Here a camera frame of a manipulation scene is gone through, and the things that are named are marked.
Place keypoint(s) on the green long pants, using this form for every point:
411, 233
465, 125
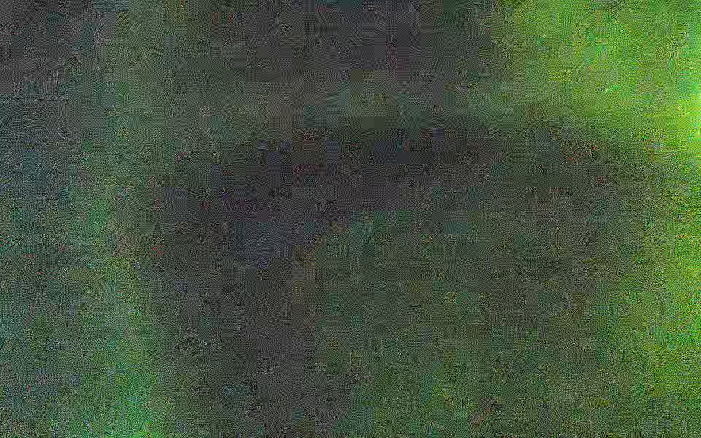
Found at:
350, 219

